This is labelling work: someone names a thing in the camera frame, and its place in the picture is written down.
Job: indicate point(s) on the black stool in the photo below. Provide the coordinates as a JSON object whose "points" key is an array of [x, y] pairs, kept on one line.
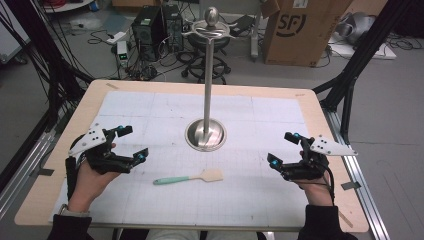
{"points": [[200, 66]]}

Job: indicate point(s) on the person's right hand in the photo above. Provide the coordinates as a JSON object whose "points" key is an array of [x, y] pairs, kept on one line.
{"points": [[318, 191]]}

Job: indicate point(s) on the grey plastic bag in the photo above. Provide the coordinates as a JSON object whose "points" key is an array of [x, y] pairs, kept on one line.
{"points": [[358, 26]]}

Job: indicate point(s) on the aluminium rail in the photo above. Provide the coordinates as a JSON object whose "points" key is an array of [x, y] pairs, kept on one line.
{"points": [[23, 166], [363, 200]]}

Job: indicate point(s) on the white flat board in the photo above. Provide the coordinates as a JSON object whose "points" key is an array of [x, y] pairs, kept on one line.
{"points": [[366, 51]]}

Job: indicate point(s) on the large cardboard box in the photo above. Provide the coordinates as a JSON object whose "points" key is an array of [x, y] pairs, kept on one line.
{"points": [[300, 33]]}

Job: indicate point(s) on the person's left hand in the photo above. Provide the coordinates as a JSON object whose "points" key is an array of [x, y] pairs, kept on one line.
{"points": [[88, 186]]}

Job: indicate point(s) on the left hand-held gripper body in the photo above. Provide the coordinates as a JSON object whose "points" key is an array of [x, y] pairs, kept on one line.
{"points": [[100, 160]]}

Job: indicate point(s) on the wristwatch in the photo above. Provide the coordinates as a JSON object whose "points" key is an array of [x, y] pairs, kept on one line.
{"points": [[75, 210]]}

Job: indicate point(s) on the white metal stand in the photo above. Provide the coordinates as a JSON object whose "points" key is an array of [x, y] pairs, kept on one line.
{"points": [[255, 33]]}

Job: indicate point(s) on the black metal frame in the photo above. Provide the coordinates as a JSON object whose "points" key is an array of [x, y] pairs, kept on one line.
{"points": [[50, 66], [360, 63]]}

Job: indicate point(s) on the white power strip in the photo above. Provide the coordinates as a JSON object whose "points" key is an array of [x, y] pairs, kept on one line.
{"points": [[116, 37]]}

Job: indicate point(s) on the white grid mat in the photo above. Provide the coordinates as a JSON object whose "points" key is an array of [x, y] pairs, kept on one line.
{"points": [[200, 200]]}

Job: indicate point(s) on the white device with green light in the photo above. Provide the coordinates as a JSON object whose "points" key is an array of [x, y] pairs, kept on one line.
{"points": [[122, 53]]}

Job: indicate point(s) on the black tape piece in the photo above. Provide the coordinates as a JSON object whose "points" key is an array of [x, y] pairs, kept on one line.
{"points": [[351, 185], [46, 172]]}

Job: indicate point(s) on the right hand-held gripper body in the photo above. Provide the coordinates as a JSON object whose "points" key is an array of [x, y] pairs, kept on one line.
{"points": [[308, 168]]}

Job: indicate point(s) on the black computer tower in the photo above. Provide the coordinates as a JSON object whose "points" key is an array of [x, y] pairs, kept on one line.
{"points": [[146, 33], [173, 28]]}

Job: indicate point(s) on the steel utensil hanging stand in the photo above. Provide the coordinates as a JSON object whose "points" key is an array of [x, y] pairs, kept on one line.
{"points": [[207, 100]]}

